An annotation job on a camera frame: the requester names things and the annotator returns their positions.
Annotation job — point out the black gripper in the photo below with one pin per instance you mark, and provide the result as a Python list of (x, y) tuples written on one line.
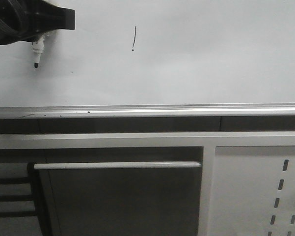
[(17, 20)]

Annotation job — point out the white whiteboard marker pen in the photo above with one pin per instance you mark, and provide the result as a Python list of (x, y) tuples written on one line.
[(38, 48)]

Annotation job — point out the black chair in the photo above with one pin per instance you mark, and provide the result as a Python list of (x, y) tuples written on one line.
[(23, 207)]

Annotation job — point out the white perforated metal panel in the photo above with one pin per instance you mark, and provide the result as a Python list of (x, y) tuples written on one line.
[(253, 192)]

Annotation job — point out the white whiteboard with aluminium frame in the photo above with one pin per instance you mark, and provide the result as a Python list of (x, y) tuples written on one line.
[(157, 58)]

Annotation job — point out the white metal table frame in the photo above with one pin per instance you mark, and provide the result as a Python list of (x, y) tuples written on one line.
[(208, 140)]

